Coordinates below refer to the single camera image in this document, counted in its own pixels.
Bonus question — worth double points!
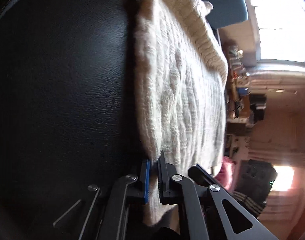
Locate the cream knitted sweater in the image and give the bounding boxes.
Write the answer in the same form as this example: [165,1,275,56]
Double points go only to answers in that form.
[132,0,229,225]

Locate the pink quilted blanket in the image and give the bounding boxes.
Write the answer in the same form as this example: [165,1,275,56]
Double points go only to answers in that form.
[214,156,235,190]

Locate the white shelf unit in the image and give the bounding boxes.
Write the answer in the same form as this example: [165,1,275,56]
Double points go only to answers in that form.
[224,134,250,161]

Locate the cluttered wooden desk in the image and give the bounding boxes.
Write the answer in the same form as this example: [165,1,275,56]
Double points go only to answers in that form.
[223,43,267,136]

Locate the black leather seat surface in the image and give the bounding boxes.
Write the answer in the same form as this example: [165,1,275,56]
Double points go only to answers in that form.
[0,0,146,239]

